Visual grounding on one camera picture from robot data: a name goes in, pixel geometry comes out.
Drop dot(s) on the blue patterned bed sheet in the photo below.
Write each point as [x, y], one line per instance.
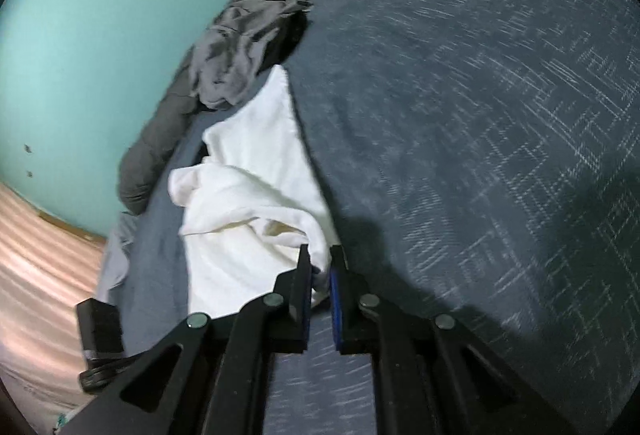
[482, 157]

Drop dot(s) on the white polo shirt black collar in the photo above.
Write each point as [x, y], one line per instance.
[250, 204]

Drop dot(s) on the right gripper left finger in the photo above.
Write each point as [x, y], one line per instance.
[207, 376]

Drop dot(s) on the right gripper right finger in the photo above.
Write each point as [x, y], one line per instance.
[431, 375]

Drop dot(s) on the pink striped curtain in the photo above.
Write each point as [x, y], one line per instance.
[45, 272]

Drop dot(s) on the black garment under grey shirt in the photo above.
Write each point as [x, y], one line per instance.
[289, 34]

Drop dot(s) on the grey crumpled shirt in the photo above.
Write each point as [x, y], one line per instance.
[225, 60]

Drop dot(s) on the light grey blanket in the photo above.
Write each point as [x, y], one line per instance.
[115, 262]

